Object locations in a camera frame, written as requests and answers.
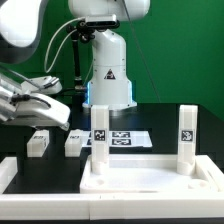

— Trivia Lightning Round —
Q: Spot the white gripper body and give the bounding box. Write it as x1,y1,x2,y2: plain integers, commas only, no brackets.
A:
0,93,70,127

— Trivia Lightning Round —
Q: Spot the white front fence bar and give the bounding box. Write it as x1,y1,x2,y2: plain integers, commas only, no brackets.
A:
0,192,224,220

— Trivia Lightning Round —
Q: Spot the black base cable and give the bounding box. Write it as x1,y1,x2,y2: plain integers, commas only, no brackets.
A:
49,87,84,101

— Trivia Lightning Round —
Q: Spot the white desk top tray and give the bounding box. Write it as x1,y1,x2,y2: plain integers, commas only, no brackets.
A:
80,154,224,194

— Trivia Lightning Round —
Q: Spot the black camera pole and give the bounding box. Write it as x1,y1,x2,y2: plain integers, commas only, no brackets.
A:
71,31,86,105

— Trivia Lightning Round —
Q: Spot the white left fence block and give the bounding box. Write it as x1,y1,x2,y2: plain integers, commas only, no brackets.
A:
0,157,18,194

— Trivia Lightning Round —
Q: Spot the fiducial marker sheet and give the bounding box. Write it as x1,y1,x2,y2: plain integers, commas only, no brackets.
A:
81,130,154,149

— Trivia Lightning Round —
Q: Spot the white cable loop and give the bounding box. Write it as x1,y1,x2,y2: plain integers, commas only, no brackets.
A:
43,16,87,74

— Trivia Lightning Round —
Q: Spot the black camera on pole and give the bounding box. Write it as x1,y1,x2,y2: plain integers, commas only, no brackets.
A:
66,14,120,43

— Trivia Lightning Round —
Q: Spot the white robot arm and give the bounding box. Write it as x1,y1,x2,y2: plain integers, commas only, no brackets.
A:
0,0,150,130

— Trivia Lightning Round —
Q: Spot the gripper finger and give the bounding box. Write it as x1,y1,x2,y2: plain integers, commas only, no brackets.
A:
57,122,70,131

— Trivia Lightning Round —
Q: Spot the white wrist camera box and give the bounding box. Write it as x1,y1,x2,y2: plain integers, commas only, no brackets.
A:
21,76,62,95

